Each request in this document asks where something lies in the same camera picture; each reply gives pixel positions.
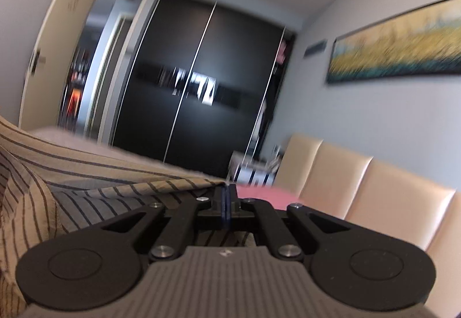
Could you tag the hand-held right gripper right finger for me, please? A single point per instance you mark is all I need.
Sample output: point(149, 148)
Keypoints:
point(233, 208)

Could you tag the framed wall painting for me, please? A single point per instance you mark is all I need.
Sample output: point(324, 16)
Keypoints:
point(396, 48)

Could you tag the wall air vent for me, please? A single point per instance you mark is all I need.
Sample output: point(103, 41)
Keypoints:
point(316, 48)

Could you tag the pink pillow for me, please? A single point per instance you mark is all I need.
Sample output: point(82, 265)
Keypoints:
point(266, 195)

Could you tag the cream padded headboard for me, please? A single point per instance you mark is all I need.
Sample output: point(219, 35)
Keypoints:
point(378, 202)

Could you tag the pink folded clothes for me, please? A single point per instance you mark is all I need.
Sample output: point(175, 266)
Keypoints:
point(282, 51)

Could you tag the white bedside table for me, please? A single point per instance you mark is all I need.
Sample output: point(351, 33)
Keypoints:
point(245, 166)

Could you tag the brown striped shirt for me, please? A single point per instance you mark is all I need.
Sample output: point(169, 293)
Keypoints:
point(72, 174)

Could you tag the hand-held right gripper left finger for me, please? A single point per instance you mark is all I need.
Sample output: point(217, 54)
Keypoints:
point(224, 210)

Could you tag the black sliding wardrobe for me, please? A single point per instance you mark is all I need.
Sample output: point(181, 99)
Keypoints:
point(216, 62)

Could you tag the cream room door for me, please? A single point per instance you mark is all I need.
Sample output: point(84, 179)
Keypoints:
point(54, 51)

